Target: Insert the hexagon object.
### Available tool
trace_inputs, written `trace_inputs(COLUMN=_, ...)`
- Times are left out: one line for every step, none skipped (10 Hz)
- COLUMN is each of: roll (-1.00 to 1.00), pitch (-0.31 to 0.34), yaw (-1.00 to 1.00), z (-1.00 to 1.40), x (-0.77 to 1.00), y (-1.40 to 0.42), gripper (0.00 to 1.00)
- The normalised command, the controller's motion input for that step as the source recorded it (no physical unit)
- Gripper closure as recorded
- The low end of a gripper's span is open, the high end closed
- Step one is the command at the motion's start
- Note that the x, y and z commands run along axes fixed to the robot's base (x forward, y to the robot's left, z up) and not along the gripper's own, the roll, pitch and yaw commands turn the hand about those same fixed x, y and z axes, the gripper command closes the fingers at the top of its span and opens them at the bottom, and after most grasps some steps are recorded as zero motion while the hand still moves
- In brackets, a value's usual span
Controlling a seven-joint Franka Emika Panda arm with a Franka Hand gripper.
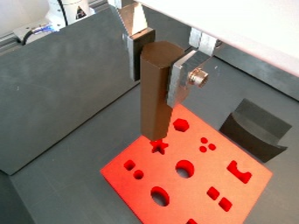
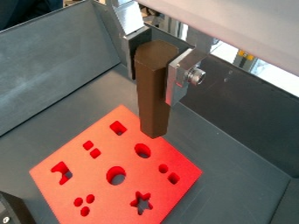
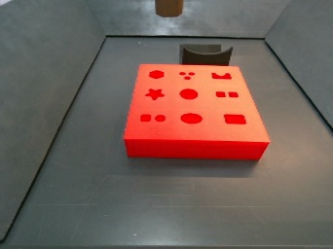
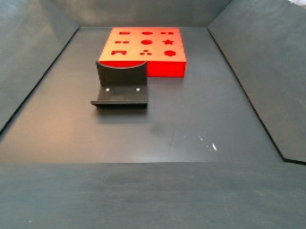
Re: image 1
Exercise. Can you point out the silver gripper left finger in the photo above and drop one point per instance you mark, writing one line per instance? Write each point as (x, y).
(137, 34)

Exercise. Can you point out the black curved holder stand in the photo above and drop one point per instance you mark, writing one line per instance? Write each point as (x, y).
(255, 130)

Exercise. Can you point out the dark brown hexagonal peg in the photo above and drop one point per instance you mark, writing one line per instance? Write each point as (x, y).
(156, 59)

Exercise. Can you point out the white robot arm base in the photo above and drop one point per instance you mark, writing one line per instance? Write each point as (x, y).
(64, 13)

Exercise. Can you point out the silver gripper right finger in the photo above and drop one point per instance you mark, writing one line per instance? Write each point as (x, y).
(187, 68)

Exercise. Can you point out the red shape insertion block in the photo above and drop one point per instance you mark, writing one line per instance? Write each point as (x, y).
(192, 178)

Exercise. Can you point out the aluminium frame rail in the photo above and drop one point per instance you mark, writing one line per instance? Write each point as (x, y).
(9, 43)

